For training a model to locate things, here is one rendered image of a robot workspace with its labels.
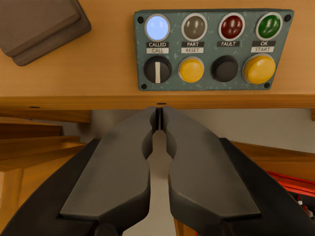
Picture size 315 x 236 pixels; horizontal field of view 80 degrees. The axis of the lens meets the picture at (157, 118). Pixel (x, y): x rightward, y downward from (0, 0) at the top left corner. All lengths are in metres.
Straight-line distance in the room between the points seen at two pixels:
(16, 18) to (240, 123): 1.13
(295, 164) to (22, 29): 0.43
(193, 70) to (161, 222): 1.11
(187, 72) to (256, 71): 0.07
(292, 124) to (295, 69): 1.09
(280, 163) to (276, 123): 0.94
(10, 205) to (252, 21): 0.40
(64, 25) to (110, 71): 0.07
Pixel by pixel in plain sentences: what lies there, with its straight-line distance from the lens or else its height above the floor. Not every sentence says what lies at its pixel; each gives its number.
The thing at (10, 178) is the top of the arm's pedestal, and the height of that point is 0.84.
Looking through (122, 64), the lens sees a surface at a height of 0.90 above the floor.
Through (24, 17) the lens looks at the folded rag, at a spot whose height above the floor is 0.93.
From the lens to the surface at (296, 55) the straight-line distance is 0.29.
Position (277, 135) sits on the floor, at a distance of 1.32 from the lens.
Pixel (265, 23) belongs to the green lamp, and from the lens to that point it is 0.22.
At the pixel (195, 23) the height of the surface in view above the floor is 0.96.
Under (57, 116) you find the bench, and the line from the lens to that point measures 0.87.
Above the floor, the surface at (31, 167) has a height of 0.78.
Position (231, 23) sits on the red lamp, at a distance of 0.21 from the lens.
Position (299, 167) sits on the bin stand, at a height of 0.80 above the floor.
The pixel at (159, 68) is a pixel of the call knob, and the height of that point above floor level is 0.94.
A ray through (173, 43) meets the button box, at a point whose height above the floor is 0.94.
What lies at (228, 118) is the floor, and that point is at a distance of 1.20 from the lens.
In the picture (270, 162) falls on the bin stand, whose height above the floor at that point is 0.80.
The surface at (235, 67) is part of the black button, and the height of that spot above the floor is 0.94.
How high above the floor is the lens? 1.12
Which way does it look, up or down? 86 degrees down
